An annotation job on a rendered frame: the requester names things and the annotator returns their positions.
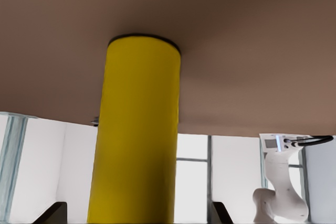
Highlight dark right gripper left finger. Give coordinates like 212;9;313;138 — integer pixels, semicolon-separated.
33;201;68;224

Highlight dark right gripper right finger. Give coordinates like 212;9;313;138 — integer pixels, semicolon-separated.
212;201;234;224

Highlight yellow cylindrical bottle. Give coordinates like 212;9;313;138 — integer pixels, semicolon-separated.
87;34;182;224

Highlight thin silver frame post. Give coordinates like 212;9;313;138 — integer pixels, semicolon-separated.
298;146;310;221
206;134;213;224

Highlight silver frame crossbar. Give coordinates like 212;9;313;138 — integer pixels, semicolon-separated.
176;157;208;162

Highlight wide silver frame post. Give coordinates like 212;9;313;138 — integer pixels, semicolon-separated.
0;112;29;224

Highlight black cable loop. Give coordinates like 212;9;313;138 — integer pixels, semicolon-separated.
284;135;334;148

